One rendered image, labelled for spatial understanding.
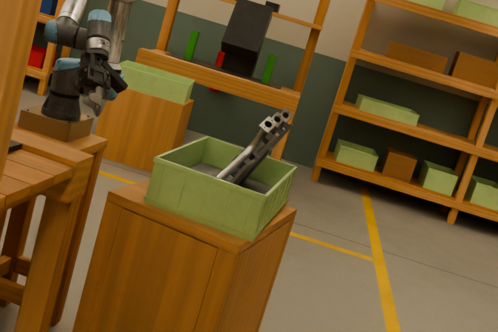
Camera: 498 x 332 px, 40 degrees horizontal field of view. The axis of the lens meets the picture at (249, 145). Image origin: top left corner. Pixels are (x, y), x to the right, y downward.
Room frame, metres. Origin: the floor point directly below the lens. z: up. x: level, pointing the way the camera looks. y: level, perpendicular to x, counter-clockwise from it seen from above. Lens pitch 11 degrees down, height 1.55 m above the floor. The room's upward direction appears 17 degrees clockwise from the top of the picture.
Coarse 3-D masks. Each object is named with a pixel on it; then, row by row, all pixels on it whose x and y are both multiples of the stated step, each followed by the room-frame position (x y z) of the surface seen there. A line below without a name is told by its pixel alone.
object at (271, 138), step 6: (264, 138) 2.35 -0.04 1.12; (270, 138) 2.34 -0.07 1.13; (276, 138) 2.36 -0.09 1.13; (270, 144) 2.34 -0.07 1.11; (264, 150) 2.34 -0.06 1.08; (258, 156) 2.34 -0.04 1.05; (252, 162) 2.30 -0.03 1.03; (246, 168) 2.27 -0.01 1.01; (240, 174) 2.25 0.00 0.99; (246, 174) 2.38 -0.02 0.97; (234, 180) 2.25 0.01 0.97; (240, 180) 2.36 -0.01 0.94
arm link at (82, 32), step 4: (80, 28) 2.30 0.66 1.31; (84, 28) 2.31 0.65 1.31; (80, 32) 2.28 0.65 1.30; (84, 32) 2.29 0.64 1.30; (76, 36) 2.28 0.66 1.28; (80, 36) 2.28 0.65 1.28; (84, 36) 2.28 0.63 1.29; (76, 40) 2.27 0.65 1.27; (80, 40) 2.28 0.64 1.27; (84, 40) 2.28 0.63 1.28; (76, 44) 2.28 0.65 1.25; (80, 44) 2.28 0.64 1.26; (84, 44) 2.28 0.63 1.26; (76, 48) 2.30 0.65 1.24; (80, 48) 2.29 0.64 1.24; (84, 48) 2.29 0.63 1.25
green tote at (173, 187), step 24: (192, 144) 2.65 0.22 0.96; (216, 144) 2.86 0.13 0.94; (168, 168) 2.27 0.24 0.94; (264, 168) 2.81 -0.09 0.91; (288, 168) 2.79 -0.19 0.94; (168, 192) 2.26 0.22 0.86; (192, 192) 2.25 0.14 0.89; (216, 192) 2.23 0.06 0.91; (240, 192) 2.21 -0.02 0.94; (192, 216) 2.24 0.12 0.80; (216, 216) 2.23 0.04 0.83; (240, 216) 2.21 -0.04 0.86; (264, 216) 2.30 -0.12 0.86
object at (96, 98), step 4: (96, 88) 2.10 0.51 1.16; (100, 88) 2.11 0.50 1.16; (96, 92) 2.10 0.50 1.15; (100, 92) 2.11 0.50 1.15; (88, 96) 2.07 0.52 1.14; (92, 96) 2.08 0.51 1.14; (96, 96) 2.09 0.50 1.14; (100, 96) 2.10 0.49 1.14; (92, 100) 2.07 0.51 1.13; (96, 100) 2.08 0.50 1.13; (100, 100) 2.09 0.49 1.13; (104, 100) 2.10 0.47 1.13; (96, 104) 2.08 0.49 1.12; (100, 104) 2.09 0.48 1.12; (104, 104) 2.10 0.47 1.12; (100, 108) 2.08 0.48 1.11; (100, 112) 2.09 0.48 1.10
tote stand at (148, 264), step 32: (128, 192) 2.34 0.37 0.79; (128, 224) 2.26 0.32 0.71; (160, 224) 2.22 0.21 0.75; (192, 224) 2.20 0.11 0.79; (288, 224) 2.70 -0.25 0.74; (96, 256) 2.28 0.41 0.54; (128, 256) 2.25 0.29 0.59; (160, 256) 2.21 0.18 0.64; (192, 256) 2.18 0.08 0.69; (224, 256) 2.14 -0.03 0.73; (256, 256) 2.37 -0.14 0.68; (96, 288) 2.27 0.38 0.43; (128, 288) 2.24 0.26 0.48; (160, 288) 2.20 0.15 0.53; (192, 288) 2.17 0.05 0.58; (224, 288) 2.13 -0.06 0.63; (256, 288) 2.52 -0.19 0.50; (96, 320) 2.26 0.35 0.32; (128, 320) 2.23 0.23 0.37; (160, 320) 2.19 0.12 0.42; (192, 320) 2.16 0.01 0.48; (224, 320) 2.21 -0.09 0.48; (256, 320) 2.68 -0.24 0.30
